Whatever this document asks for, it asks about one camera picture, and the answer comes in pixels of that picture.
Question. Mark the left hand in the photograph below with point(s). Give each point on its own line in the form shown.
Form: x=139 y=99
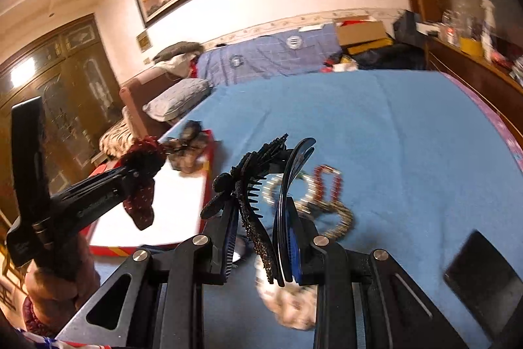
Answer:
x=52 y=301

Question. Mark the blue towel bedspread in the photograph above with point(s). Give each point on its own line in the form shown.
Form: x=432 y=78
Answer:
x=422 y=163

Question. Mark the cardboard box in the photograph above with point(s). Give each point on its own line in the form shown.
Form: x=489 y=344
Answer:
x=358 y=36

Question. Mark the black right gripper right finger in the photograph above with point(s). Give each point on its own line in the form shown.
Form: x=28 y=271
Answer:
x=288 y=233

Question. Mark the blue checked duvet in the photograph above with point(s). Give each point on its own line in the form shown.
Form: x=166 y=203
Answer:
x=282 y=54

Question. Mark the grey folded clothes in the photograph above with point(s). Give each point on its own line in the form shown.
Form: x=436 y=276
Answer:
x=178 y=49

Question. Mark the wooden dresser with mirror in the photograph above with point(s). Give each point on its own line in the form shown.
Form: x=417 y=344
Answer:
x=491 y=81

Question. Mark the brown black organza scrunchie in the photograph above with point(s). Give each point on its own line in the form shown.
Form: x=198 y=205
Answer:
x=183 y=152

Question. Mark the grey pillow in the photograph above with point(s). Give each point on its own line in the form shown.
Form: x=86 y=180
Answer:
x=178 y=99

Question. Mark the white cherry-print scrunchie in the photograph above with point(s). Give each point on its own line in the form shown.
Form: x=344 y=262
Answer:
x=294 y=306

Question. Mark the black beaded hair claw clip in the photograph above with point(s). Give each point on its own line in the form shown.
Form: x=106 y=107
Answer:
x=241 y=185

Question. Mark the yellow box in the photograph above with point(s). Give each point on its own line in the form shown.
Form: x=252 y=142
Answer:
x=471 y=47

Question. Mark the dark red polka-dot scrunchie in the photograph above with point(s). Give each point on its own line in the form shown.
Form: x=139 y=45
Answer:
x=144 y=159

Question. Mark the white spray bottle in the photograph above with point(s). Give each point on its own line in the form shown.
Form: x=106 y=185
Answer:
x=488 y=29

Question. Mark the dark wooden wardrobe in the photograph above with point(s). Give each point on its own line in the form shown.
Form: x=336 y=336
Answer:
x=69 y=70

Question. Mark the brown chair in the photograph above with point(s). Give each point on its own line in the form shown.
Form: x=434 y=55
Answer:
x=140 y=90

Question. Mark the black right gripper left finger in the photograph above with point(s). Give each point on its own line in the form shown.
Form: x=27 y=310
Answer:
x=223 y=233

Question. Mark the red white tray box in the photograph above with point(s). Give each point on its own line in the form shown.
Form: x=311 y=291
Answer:
x=177 y=201

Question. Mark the black bag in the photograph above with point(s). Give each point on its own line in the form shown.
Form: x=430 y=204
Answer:
x=405 y=29

